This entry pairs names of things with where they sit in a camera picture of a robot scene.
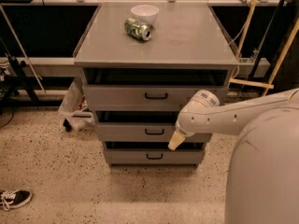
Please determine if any grey top drawer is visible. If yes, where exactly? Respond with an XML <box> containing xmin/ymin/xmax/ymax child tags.
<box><xmin>83</xmin><ymin>68</ymin><xmax>228</xmax><ymax>111</ymax></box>

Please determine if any black tripod stand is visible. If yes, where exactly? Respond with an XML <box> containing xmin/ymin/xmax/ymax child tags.
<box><xmin>0</xmin><ymin>37</ymin><xmax>39</xmax><ymax>106</ymax></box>

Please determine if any black white sneaker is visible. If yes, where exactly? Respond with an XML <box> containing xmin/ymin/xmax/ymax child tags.
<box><xmin>0</xmin><ymin>189</ymin><xmax>33</xmax><ymax>211</ymax></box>

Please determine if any white bowl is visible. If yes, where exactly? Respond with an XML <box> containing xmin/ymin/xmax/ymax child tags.
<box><xmin>131</xmin><ymin>5</ymin><xmax>159</xmax><ymax>26</ymax></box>

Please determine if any white thin rod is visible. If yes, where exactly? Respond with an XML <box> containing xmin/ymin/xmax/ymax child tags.
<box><xmin>0</xmin><ymin>4</ymin><xmax>46</xmax><ymax>93</ymax></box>

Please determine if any grey bottom drawer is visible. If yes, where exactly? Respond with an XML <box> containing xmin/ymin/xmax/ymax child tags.
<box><xmin>103</xmin><ymin>142</ymin><xmax>206</xmax><ymax>165</ymax></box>

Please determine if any wooden easel frame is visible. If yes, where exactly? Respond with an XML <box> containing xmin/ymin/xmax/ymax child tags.
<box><xmin>229</xmin><ymin>0</ymin><xmax>299</xmax><ymax>97</ymax></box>

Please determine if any grey drawer cabinet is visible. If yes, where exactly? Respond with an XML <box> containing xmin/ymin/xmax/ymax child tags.
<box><xmin>72</xmin><ymin>2</ymin><xmax>239</xmax><ymax>169</ymax></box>

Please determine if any grey drawer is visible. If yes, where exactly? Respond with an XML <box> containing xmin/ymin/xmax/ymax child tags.
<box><xmin>83</xmin><ymin>68</ymin><xmax>228</xmax><ymax>111</ymax></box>
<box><xmin>94</xmin><ymin>110</ymin><xmax>216</xmax><ymax>144</ymax></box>
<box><xmin>103</xmin><ymin>142</ymin><xmax>206</xmax><ymax>165</ymax></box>

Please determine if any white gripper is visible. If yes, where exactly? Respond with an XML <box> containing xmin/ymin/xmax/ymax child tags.
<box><xmin>168</xmin><ymin>90</ymin><xmax>220</xmax><ymax>150</ymax></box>

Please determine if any clear plastic bag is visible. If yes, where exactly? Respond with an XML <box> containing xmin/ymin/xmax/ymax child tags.
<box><xmin>58</xmin><ymin>77</ymin><xmax>94</xmax><ymax>131</ymax></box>

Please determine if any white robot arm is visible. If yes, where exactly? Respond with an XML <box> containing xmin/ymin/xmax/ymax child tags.
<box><xmin>168</xmin><ymin>88</ymin><xmax>299</xmax><ymax>224</ymax></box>

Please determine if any green crushed soda can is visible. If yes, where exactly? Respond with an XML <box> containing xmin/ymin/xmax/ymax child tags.
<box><xmin>124</xmin><ymin>18</ymin><xmax>150</xmax><ymax>41</ymax></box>

